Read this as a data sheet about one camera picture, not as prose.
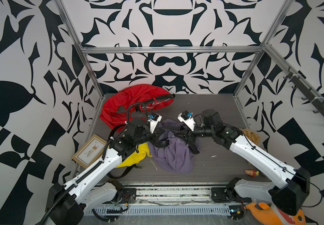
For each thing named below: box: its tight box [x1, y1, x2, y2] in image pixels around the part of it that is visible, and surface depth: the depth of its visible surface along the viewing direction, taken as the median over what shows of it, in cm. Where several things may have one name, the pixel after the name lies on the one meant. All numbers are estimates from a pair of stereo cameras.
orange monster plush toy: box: [244, 202, 307, 225], surface depth 64 cm
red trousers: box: [99, 83, 175, 132], surface depth 108 cm
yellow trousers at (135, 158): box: [115, 142, 153, 169], surface depth 83 cm
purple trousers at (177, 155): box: [147, 118, 194, 174], surface depth 76 cm
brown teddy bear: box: [241, 128, 261, 146], surface depth 89 cm
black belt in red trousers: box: [135, 93, 176, 113], surface depth 106 cm
